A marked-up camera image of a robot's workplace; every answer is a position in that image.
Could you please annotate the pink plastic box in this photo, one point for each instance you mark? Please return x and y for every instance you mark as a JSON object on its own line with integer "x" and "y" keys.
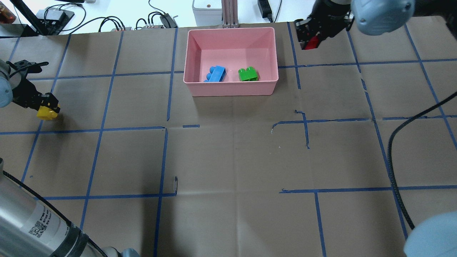
{"x": 234, "y": 49}

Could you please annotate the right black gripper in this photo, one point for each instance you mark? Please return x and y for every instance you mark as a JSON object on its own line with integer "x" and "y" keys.
{"x": 329, "y": 18}

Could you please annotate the brown paper table cover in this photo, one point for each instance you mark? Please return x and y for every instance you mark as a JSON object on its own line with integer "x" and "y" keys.
{"x": 136, "y": 161}

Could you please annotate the white square box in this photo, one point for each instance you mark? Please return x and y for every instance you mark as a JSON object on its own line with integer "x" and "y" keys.
{"x": 207, "y": 12}

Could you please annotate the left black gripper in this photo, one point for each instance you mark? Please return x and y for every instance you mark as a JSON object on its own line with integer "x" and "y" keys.
{"x": 23, "y": 93}

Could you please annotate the red toy block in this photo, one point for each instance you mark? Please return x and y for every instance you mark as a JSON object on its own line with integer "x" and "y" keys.
{"x": 313, "y": 43}

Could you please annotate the aluminium frame post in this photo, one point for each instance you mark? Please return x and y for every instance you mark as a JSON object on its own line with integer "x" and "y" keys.
{"x": 230, "y": 14}

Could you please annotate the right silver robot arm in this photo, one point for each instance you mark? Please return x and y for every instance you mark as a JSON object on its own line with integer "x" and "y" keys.
{"x": 436, "y": 236}

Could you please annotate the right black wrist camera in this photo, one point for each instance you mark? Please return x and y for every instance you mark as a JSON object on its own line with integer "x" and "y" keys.
{"x": 303, "y": 32}

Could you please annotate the yellow toy block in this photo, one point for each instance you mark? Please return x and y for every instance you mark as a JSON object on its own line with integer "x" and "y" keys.
{"x": 46, "y": 114}

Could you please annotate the green toy block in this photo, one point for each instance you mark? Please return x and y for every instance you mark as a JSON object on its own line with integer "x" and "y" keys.
{"x": 248, "y": 74}

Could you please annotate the black power adapter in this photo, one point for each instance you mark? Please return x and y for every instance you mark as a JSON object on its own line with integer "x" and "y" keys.
{"x": 265, "y": 9}

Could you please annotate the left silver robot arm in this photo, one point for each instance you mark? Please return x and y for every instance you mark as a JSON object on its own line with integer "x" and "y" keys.
{"x": 30, "y": 226}

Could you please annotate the blue toy block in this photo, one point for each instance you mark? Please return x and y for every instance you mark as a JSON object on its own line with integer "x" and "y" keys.
{"x": 216, "y": 74}

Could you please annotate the black usb hub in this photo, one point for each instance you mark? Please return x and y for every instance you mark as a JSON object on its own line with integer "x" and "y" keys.
{"x": 55, "y": 17}

